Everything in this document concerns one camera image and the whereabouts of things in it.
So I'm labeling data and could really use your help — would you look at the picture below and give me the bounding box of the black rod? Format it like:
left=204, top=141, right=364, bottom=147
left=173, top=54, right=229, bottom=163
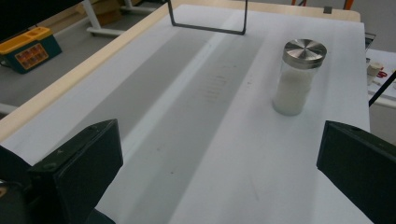
left=368, top=70, right=396, bottom=108

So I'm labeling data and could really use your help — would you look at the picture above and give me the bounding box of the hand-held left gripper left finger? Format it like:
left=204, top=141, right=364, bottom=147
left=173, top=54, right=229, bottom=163
left=27, top=118, right=124, bottom=224

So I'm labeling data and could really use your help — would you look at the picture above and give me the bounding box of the grey metal stand frame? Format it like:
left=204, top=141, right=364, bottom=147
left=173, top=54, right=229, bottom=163
left=166, top=0, right=249, bottom=36

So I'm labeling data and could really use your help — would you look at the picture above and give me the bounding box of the glass jar with metal lid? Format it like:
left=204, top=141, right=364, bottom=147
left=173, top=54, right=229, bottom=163
left=272, top=38, right=328, bottom=117

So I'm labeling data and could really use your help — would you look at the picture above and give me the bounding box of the teal and yellow toolbox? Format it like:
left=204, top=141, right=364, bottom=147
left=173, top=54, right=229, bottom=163
left=0, top=26, right=63, bottom=75

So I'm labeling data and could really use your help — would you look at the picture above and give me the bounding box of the cardboard box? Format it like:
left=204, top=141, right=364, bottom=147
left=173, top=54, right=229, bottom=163
left=75, top=0, right=125, bottom=27

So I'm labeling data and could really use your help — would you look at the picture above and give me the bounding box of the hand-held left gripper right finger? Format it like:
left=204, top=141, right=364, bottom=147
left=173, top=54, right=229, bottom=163
left=316, top=119, right=396, bottom=224

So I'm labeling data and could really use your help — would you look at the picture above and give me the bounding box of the white metal table leg frame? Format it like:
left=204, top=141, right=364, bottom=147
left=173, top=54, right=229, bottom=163
left=81, top=0, right=157, bottom=36

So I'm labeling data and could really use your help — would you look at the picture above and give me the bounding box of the white table cloth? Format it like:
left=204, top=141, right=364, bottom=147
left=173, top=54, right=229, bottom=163
left=0, top=4, right=375, bottom=224

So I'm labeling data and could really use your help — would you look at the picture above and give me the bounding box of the white side table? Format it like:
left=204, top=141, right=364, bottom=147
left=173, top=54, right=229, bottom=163
left=364, top=48, right=396, bottom=110

